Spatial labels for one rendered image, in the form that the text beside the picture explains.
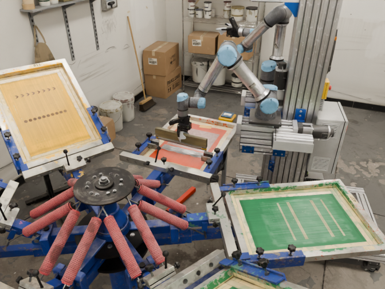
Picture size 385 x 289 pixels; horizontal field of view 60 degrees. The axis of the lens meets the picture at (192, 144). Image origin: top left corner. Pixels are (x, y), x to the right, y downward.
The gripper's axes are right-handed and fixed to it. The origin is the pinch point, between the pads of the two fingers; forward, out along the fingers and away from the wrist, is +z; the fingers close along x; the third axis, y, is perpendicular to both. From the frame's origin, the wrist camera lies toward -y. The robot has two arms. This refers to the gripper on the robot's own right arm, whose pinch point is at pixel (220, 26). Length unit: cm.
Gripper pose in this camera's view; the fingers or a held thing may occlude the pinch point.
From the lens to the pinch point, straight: 315.1
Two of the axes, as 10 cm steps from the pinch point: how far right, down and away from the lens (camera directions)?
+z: -8.0, -3.1, 5.1
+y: 0.8, 7.9, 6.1
